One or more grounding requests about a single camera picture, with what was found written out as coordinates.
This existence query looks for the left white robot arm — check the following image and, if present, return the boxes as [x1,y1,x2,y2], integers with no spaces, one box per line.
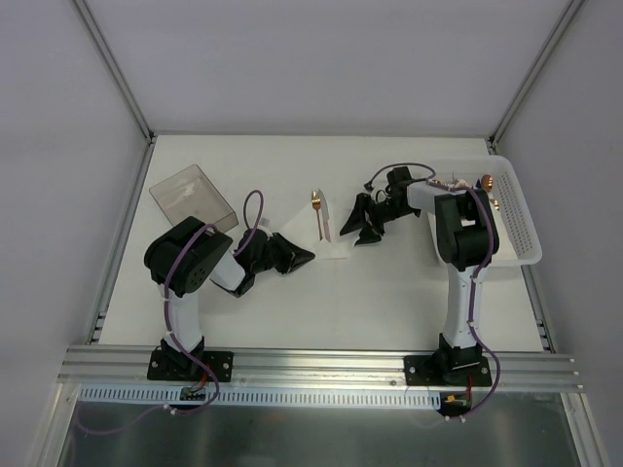
[144,216,315,379]

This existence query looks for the white paper napkin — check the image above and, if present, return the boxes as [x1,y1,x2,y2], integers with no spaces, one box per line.
[279,198,356,260]

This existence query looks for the white plastic basket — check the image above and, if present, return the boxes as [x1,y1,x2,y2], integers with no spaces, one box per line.
[432,155,542,268]

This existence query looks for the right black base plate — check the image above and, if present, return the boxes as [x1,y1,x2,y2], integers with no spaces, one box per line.
[403,355,493,387]

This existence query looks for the left aluminium frame post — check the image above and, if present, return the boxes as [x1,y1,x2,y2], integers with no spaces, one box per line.
[70,0,154,142]

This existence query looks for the aluminium frame post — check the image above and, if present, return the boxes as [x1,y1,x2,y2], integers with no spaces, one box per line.
[488,0,586,154]
[70,0,154,142]

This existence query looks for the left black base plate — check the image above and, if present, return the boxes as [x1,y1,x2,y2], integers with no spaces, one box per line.
[147,343,235,382]

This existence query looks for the transparent brown plastic tray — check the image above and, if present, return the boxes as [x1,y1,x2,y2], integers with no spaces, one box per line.
[149,164,238,233]

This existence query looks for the right aluminium frame post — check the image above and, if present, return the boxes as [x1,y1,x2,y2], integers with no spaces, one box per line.
[488,0,586,154]

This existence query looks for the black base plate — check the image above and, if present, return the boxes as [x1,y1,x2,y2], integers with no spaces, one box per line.
[147,343,235,382]
[403,355,493,387]

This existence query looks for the pink handled knife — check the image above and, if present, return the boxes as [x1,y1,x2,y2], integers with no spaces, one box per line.
[317,190,332,243]

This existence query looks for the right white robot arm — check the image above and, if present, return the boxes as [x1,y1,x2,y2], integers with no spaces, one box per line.
[340,162,499,385]

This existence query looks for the gold fork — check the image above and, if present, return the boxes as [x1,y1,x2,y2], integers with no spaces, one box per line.
[311,191,323,240]

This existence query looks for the white slotted cable duct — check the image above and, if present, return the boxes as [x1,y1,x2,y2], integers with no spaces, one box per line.
[77,383,441,411]

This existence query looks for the aluminium front rail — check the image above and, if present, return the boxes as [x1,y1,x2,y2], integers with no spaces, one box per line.
[56,344,585,393]

